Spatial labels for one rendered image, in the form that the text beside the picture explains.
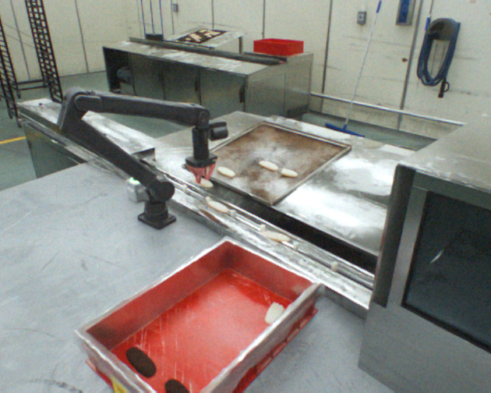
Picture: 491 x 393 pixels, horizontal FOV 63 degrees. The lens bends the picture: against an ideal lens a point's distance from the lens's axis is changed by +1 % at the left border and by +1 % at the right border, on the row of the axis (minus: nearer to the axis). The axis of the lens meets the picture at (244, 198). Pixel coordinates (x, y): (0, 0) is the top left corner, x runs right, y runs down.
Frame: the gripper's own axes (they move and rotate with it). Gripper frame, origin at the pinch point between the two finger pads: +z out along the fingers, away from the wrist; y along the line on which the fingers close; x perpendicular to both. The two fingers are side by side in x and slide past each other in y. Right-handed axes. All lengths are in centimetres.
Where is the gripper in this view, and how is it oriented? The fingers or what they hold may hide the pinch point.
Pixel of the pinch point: (203, 180)
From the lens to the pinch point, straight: 148.2
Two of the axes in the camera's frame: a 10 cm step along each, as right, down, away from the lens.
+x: -7.0, -3.3, 6.3
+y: 7.1, -3.3, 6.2
